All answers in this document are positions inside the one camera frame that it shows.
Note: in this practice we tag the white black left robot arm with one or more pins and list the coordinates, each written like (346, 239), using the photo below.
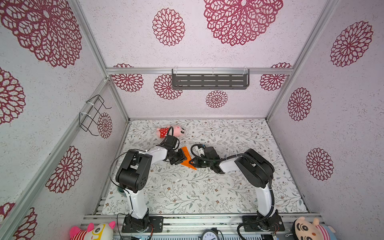
(134, 170)

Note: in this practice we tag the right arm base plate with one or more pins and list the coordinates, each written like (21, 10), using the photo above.
(273, 224)

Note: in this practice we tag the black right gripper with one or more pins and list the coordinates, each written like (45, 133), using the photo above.
(197, 162)

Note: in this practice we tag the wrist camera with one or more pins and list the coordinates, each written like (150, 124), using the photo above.
(211, 154)
(171, 142)

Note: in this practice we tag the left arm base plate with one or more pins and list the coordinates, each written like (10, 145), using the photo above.
(146, 225)

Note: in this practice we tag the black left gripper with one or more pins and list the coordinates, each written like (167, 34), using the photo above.
(182, 157)

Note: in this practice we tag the boy face plush toy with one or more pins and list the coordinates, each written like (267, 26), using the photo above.
(304, 230)

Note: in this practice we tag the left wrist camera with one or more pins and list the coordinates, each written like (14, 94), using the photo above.
(171, 142)

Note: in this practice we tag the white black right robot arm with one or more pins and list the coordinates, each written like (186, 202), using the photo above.
(255, 168)

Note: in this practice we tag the round gauge clock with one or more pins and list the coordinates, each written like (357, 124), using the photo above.
(211, 234)

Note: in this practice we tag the orange square paper sheet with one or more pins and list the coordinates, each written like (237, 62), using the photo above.
(186, 162)

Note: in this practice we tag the pink pig plush toy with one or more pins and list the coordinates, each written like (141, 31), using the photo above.
(176, 131)

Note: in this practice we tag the pink white plush toy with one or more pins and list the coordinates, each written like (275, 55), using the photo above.
(99, 232)

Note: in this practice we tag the black wire wall rack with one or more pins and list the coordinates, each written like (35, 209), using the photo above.
(88, 118)

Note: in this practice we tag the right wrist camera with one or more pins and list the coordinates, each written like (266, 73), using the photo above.
(211, 154)

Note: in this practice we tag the grey wall shelf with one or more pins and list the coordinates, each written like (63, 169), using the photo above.
(210, 81)

